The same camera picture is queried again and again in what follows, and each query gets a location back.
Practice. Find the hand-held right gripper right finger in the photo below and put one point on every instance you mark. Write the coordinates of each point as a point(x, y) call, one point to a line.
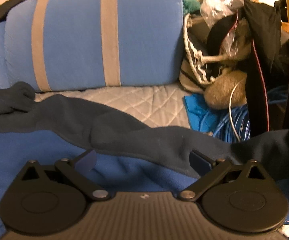
point(199, 163)

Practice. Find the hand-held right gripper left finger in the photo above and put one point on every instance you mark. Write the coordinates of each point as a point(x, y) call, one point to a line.
point(87, 161)

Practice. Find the blue fleece jacket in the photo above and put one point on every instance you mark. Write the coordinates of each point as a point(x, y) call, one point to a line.
point(124, 132)

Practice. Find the bright blue cloth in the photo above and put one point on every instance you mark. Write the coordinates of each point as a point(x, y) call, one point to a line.
point(197, 110)

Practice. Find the tan fuzzy plush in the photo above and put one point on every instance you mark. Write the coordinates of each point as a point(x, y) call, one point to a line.
point(222, 92)

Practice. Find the black bag with red piping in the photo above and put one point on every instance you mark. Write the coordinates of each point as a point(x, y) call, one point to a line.
point(258, 92)

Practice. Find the black hanging cloth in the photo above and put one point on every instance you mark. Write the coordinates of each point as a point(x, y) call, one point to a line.
point(262, 30)

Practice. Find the teal cloth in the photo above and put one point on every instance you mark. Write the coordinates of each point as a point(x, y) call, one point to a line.
point(190, 3)

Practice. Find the clear plastic bag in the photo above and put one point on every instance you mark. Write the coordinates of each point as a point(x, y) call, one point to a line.
point(217, 2)

